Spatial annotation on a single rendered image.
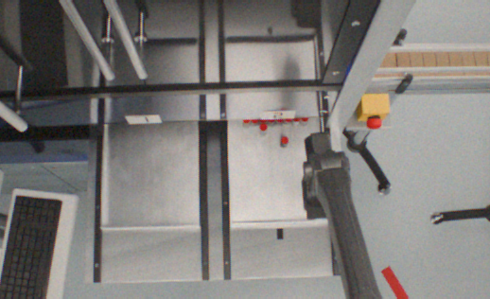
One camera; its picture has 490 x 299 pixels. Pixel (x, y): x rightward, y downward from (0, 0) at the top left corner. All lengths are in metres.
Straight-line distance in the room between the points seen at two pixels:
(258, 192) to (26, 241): 0.66
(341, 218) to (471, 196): 1.67
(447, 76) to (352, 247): 0.84
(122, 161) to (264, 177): 0.39
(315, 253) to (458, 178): 1.22
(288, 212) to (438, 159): 1.21
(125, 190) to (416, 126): 1.48
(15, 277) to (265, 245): 0.70
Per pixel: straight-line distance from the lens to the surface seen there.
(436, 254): 2.52
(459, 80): 1.67
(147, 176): 1.55
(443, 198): 2.56
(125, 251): 1.53
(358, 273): 0.91
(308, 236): 1.51
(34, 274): 1.65
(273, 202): 1.51
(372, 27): 1.02
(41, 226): 1.67
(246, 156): 1.54
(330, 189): 1.02
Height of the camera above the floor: 2.37
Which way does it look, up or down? 75 degrees down
